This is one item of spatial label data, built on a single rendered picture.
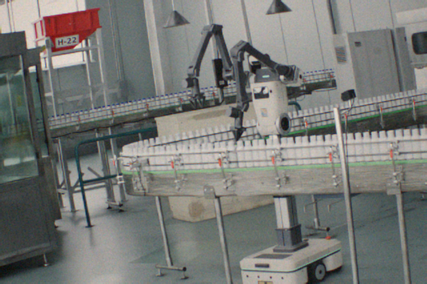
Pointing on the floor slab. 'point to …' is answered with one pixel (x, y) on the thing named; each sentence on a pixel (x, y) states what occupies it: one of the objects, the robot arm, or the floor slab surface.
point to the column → (159, 48)
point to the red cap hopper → (53, 28)
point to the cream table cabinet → (185, 122)
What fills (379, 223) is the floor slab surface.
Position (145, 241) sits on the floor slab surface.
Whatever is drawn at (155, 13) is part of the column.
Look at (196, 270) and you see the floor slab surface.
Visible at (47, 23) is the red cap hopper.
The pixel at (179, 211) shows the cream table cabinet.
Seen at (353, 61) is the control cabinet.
